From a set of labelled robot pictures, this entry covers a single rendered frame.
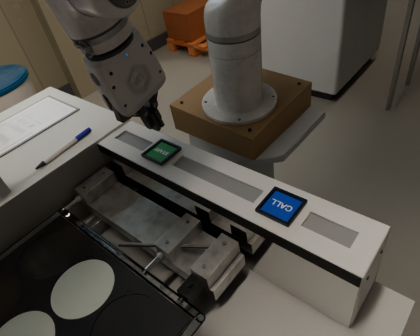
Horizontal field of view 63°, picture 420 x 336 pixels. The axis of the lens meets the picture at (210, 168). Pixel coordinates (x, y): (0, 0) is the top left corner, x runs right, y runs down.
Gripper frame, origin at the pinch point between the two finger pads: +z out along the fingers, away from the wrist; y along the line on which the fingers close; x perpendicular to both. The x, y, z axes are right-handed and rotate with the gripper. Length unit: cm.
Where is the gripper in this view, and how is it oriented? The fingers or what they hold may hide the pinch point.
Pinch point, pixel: (151, 118)
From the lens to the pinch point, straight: 61.9
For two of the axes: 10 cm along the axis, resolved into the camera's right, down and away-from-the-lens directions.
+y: 5.8, -7.3, 3.7
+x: -7.6, -3.3, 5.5
